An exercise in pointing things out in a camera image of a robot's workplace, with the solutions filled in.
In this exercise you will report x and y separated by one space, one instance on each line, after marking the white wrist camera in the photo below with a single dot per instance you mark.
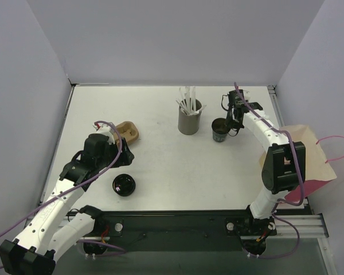
247 95
107 130

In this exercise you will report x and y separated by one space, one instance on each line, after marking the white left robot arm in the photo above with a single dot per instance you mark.
38 247

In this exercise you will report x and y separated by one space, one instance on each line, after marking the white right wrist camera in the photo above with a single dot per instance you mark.
247 95

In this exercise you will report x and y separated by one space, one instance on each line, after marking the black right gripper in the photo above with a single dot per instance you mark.
235 115

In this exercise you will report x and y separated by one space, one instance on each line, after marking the grey cylindrical holder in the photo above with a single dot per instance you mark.
189 124

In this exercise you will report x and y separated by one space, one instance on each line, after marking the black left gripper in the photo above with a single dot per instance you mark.
125 154

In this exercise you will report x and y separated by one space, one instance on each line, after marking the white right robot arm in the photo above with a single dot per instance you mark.
284 166

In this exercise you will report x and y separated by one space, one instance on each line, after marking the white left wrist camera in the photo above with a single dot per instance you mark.
107 130

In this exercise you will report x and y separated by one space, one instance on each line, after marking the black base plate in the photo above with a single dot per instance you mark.
184 231

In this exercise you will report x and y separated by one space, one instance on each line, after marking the brown cardboard cup carrier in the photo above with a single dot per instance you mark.
129 131

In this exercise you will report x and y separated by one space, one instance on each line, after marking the dark coffee cup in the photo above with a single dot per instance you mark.
219 130

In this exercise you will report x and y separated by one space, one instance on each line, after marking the aluminium frame rail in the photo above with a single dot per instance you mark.
308 226

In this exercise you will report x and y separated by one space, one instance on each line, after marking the black cup lid stack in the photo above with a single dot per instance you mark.
124 185

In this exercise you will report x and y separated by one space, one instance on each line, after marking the beige pink paper bag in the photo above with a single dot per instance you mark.
318 170

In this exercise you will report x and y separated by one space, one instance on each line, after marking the white stirrer sticks bundle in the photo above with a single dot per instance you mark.
188 102

